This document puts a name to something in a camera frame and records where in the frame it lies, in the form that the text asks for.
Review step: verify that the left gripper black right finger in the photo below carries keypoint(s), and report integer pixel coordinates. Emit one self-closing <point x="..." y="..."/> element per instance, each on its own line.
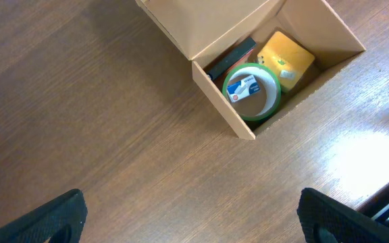
<point x="324" y="219"/>

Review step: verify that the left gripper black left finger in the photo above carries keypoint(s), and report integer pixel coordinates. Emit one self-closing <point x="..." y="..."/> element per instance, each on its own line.
<point x="59" y="220"/>

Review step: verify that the green tape roll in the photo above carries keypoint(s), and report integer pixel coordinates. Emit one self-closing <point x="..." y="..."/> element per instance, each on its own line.
<point x="262" y="104"/>

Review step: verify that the blue white staples box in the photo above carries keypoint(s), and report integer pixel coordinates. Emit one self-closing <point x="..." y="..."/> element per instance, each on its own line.
<point x="242" y="88"/>

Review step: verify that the yellow sticky note pad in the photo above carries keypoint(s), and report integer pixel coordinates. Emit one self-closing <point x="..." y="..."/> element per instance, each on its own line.
<point x="286" y="59"/>

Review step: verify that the red grey stapler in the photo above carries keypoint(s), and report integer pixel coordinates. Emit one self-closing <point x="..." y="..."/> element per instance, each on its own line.
<point x="235" y="56"/>

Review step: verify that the brown cardboard box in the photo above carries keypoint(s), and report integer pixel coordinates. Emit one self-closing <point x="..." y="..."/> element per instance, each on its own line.
<point x="203" y="31"/>

